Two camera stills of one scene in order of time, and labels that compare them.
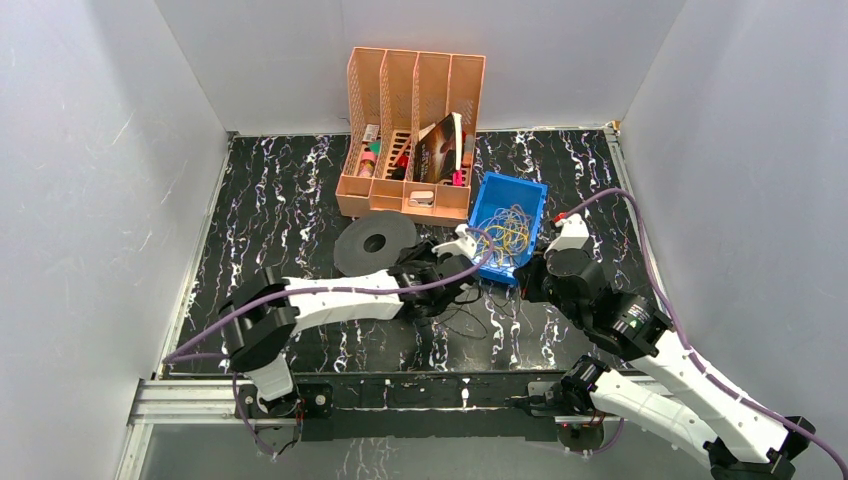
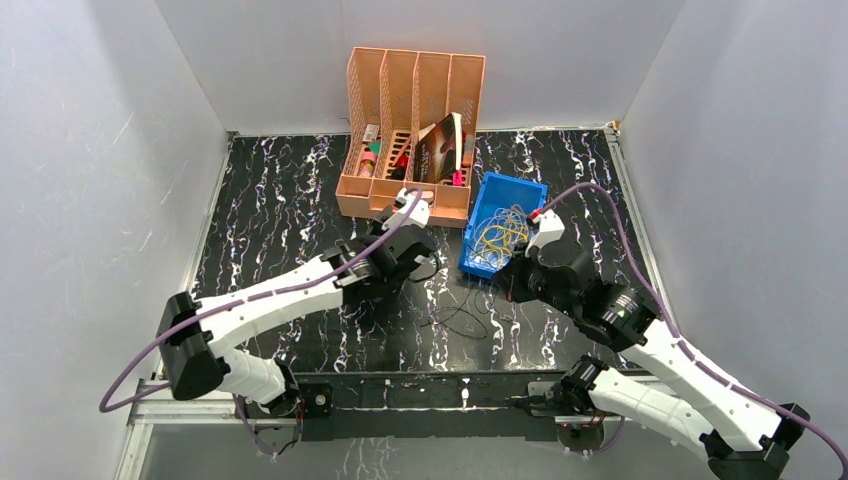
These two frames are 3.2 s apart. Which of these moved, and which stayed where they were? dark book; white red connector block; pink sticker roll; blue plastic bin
Moved: white red connector block
Stayed: dark book; pink sticker roll; blue plastic bin
